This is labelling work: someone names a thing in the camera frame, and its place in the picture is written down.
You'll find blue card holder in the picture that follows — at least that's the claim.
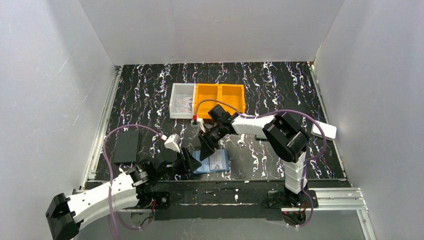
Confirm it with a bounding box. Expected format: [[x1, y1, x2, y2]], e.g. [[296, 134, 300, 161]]
[[192, 149, 230, 174]]

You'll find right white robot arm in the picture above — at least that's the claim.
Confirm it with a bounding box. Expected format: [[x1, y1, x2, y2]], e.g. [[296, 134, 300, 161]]
[[198, 104, 310, 195]]

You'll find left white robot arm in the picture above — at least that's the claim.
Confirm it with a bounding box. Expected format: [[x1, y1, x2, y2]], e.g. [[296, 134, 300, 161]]
[[45, 147, 202, 240]]

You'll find green card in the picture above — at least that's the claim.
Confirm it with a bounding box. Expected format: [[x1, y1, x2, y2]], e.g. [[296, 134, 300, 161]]
[[255, 135, 267, 141]]

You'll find silver wrench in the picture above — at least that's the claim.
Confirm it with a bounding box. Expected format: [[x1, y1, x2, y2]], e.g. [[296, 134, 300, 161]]
[[237, 139, 245, 148]]

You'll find left orange bin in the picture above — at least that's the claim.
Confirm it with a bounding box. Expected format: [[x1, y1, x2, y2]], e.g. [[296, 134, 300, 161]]
[[193, 83, 219, 120]]

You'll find orange bin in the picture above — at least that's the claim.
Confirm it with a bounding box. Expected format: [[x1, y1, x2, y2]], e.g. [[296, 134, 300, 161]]
[[219, 84, 246, 114], [193, 83, 219, 120]]

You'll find white plastic bin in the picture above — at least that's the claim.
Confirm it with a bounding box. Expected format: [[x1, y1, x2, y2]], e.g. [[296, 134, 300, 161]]
[[169, 83, 196, 119]]

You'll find right orange bin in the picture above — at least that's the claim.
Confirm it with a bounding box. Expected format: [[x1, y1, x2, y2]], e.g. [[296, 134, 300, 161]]
[[219, 84, 246, 114]]

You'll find black flat box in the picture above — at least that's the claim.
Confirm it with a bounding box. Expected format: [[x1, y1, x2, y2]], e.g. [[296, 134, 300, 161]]
[[113, 130, 141, 166]]

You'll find white box with label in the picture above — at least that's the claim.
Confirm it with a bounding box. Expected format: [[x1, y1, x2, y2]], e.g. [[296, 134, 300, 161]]
[[311, 121, 337, 141]]

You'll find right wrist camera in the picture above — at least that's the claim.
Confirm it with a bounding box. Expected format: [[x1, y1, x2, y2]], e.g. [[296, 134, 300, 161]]
[[190, 115, 206, 132]]

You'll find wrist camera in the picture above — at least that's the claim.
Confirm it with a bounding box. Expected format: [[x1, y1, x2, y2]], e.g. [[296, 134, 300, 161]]
[[190, 115, 206, 132], [161, 133, 180, 153]]

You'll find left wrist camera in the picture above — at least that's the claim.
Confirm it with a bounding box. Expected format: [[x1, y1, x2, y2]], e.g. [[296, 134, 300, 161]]
[[161, 133, 180, 153]]

